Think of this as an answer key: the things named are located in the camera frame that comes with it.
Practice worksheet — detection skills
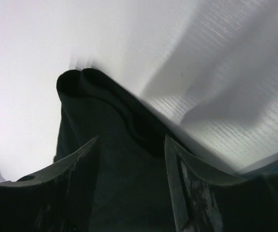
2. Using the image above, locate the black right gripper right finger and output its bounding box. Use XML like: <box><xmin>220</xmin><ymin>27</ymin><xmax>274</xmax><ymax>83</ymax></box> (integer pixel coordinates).
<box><xmin>165</xmin><ymin>137</ymin><xmax>278</xmax><ymax>232</ymax></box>

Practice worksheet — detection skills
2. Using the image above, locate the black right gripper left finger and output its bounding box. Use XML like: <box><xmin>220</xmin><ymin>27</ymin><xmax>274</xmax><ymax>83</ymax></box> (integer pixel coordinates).
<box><xmin>0</xmin><ymin>137</ymin><xmax>99</xmax><ymax>232</ymax></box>

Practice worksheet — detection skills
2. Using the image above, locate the black t-shirt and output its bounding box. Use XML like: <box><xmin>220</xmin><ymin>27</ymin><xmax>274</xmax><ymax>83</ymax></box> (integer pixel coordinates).
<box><xmin>54</xmin><ymin>68</ymin><xmax>193</xmax><ymax>232</ymax></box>

